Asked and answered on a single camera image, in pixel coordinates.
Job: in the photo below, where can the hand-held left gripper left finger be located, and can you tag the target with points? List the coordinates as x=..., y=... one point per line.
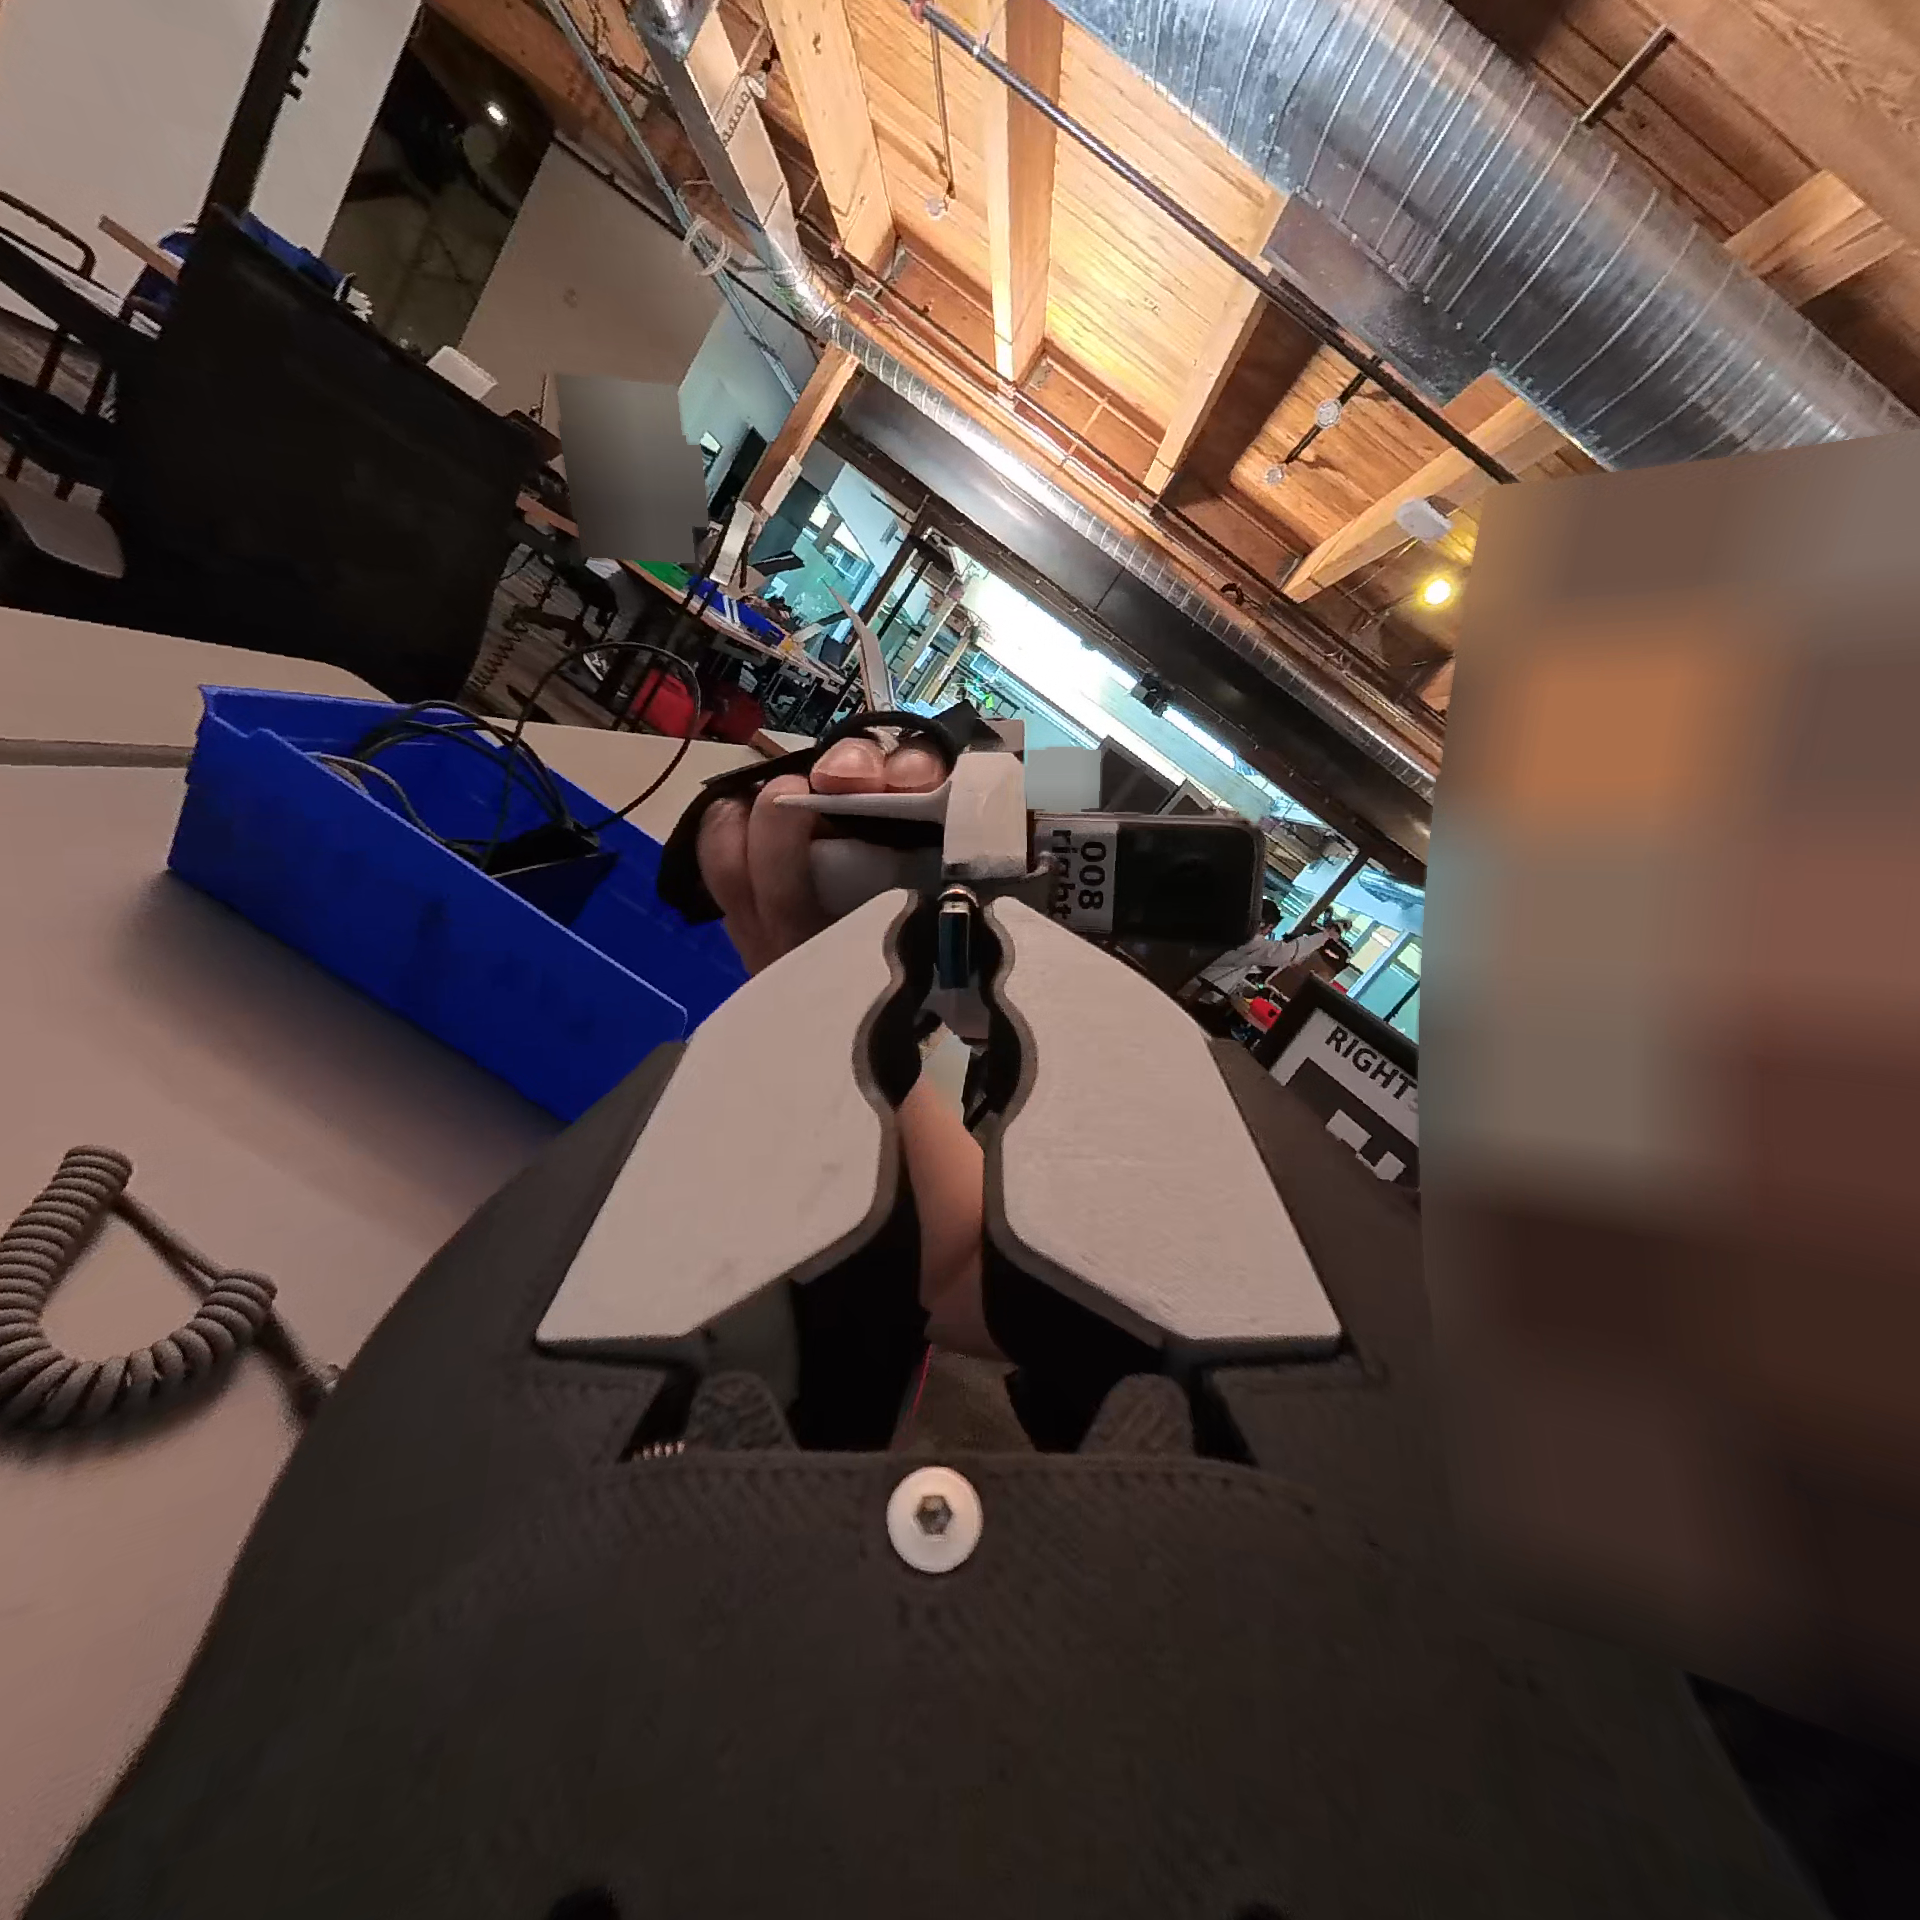
x=751, y=1155

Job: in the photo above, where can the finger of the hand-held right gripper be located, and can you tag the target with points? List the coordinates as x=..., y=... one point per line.
x=990, y=810

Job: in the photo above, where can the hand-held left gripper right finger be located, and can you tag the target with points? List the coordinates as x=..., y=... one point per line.
x=1143, y=1168

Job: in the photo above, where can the small blue usb connector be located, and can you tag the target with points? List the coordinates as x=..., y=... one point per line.
x=955, y=943

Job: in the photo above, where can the blue plastic bin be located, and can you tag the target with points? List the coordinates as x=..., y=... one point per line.
x=377, y=932

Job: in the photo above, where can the person's right forearm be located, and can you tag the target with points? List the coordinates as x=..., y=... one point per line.
x=943, y=1227

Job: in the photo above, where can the person's right hand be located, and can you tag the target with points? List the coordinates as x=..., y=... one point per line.
x=762, y=883

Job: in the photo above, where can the black white printed sign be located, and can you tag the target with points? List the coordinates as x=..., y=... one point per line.
x=1358, y=1118

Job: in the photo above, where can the black partition cabinet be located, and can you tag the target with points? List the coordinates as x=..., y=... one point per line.
x=329, y=496

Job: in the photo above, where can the slim silver air duct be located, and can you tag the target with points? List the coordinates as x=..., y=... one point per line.
x=721, y=121

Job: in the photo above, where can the large silver air duct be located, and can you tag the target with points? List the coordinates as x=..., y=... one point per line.
x=1499, y=194

